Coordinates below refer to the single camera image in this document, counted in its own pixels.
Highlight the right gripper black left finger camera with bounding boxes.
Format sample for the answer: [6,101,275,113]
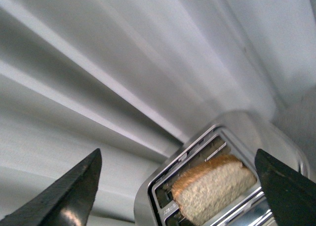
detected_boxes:
[0,149,102,226]

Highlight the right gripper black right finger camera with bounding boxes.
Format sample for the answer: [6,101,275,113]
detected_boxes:
[255,149,316,226]

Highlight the brown bread slice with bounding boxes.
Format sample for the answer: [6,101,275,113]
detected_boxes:
[171,154,257,226]

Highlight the beige two-slot toaster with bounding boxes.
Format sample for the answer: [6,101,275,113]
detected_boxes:
[134,111,315,226]

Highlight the grey curtain backdrop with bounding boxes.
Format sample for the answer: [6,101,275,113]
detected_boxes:
[0,0,316,226]

